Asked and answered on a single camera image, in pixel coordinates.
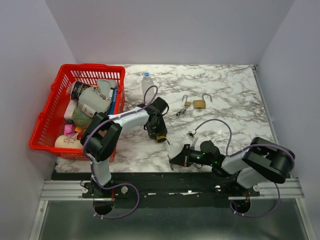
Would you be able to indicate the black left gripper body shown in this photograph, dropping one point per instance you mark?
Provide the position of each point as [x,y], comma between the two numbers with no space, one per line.
[159,128]

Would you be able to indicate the white small bottle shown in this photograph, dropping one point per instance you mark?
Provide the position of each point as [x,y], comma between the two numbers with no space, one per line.
[90,112]

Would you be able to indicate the large brass padlock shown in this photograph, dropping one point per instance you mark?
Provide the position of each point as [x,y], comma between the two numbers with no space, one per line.
[200,104]

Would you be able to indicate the yellow black padlock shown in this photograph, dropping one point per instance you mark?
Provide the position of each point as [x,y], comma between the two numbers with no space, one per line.
[161,139]

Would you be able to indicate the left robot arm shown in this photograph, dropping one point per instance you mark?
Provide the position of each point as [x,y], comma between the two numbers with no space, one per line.
[100,139]

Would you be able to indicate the blue tube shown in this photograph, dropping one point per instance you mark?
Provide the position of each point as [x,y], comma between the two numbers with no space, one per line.
[113,101]

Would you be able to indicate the green round sponge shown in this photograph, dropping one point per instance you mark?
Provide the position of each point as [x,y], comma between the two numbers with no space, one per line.
[80,119]

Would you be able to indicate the aluminium profile rail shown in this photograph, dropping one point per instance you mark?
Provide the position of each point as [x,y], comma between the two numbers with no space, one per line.
[291,189]
[60,190]

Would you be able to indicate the panda keychain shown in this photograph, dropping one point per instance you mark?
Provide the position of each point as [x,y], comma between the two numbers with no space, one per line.
[181,112]

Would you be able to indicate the left aluminium profile rail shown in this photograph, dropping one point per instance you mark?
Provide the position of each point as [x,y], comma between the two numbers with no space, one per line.
[60,190]

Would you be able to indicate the red plastic basket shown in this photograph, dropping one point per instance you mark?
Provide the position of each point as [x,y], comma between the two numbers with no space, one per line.
[50,122]

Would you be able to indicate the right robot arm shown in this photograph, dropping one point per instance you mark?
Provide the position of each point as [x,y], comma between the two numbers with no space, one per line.
[259,162]

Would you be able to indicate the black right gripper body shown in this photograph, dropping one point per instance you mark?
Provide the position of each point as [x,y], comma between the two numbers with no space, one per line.
[189,153]

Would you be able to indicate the clear water bottle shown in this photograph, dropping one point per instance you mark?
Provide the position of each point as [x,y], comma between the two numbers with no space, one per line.
[146,83]

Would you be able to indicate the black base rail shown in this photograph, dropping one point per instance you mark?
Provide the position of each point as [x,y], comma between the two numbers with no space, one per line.
[168,190]

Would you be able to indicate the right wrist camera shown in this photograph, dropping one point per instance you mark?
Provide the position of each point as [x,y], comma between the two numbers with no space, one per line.
[192,135]

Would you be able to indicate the grey crumpled bag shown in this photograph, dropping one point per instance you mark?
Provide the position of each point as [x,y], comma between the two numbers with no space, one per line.
[99,97]

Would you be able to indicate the pink small box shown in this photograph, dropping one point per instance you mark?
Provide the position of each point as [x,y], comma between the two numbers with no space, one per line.
[69,130]

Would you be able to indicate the small brass padlock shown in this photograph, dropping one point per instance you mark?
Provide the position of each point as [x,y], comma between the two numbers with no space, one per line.
[186,103]

